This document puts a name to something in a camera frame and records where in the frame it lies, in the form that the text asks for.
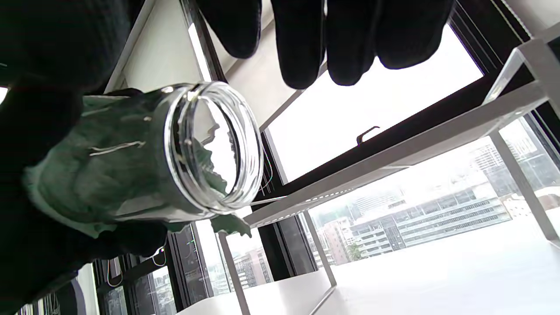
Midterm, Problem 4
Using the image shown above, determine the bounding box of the black window handle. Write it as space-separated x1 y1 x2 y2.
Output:
356 126 381 146

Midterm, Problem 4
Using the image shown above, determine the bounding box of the black window frame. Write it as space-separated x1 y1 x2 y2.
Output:
92 0 560 315

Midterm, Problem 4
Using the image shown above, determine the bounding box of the person's right hand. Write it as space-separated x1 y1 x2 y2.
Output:
0 0 455 95

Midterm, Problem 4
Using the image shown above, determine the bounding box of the clear glass jar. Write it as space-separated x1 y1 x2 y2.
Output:
33 81 264 224

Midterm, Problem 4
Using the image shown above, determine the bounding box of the person's left hand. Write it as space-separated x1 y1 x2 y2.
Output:
0 87 169 307

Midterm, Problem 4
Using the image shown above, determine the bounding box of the white wire rack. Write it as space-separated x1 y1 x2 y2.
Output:
219 22 560 315

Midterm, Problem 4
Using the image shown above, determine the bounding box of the green fish scale cleaning cloth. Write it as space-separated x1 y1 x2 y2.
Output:
22 90 252 239

